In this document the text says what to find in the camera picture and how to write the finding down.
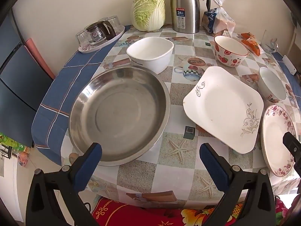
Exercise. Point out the dark grey refrigerator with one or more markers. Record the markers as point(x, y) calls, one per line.
point(14, 80)

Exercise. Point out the white square bowl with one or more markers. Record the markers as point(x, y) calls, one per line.
point(150, 51)

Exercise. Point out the bagged sliced bread loaf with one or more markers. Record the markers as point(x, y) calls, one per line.
point(218, 16)

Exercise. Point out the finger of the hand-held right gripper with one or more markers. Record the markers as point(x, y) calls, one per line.
point(291, 146)

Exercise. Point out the strawberry print bowl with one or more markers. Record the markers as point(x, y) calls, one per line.
point(229, 49)

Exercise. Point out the clear glass mug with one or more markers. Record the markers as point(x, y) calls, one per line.
point(270, 43)

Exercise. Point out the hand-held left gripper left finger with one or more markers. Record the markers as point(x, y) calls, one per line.
point(88, 164)

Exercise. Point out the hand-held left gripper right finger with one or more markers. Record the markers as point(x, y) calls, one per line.
point(212, 164)

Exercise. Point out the small clear glass cup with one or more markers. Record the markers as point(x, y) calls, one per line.
point(115, 22)
point(103, 20)
point(82, 38)

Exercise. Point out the white round bowl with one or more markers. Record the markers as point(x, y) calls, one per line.
point(270, 82)

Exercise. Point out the white square plate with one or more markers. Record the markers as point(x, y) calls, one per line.
point(223, 106)

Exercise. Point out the white oval tray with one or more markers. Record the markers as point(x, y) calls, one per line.
point(112, 38)

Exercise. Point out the stainless steel thermos jug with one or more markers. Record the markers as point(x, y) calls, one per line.
point(185, 9)

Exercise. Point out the white power strip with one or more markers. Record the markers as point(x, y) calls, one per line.
point(289, 64)

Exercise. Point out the green packaging bag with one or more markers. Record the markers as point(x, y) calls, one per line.
point(9, 143)

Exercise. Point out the pink board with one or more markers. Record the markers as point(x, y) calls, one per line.
point(38, 56)

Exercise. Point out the blue checked tablecloth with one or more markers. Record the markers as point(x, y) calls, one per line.
point(58, 87)

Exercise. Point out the orange snack packet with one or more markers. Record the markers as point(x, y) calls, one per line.
point(252, 46)
point(247, 36)

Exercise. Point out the napa cabbage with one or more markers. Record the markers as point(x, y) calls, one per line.
point(148, 9)

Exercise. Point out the pink floral round plate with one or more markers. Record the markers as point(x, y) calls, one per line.
point(275, 131)

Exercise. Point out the stainless steel basin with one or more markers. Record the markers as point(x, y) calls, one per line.
point(120, 115)

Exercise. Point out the red floral cushion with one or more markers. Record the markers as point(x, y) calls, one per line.
point(141, 214)

